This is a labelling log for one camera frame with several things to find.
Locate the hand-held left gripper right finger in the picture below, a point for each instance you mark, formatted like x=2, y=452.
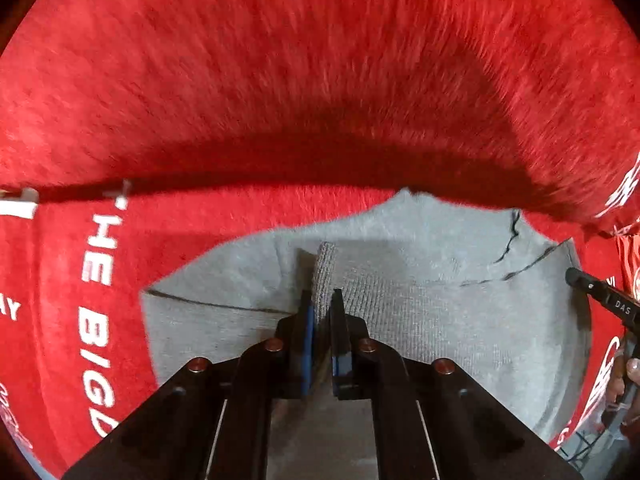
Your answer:
x=340, y=360

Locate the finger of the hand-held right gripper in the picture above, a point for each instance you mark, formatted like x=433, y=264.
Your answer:
x=585, y=282

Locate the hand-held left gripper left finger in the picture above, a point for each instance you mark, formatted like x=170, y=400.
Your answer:
x=308, y=350

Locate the grey knit sweater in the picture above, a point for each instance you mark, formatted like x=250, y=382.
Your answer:
x=440, y=310

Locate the person's right hand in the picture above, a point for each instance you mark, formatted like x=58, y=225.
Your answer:
x=633, y=367

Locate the red striped cloth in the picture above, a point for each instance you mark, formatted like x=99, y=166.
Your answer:
x=631, y=260

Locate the red printed blanket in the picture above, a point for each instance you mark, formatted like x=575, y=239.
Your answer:
x=300, y=85

